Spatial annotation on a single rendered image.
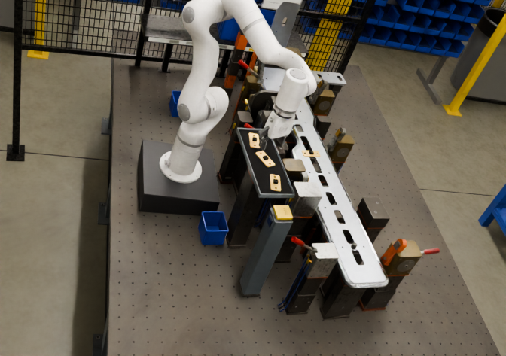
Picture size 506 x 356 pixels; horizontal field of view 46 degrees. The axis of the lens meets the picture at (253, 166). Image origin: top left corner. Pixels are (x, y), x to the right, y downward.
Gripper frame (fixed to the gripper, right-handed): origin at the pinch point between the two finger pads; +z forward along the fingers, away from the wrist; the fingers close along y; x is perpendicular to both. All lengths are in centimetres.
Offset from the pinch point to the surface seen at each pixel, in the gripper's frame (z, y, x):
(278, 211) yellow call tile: 8.2, -11.8, -24.5
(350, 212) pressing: 24.2, 31.7, -26.0
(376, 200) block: 21, 45, -27
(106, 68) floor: 124, 50, 216
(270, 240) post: 19.9, -13.4, -27.4
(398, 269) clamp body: 26, 32, -56
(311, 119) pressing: 24, 56, 29
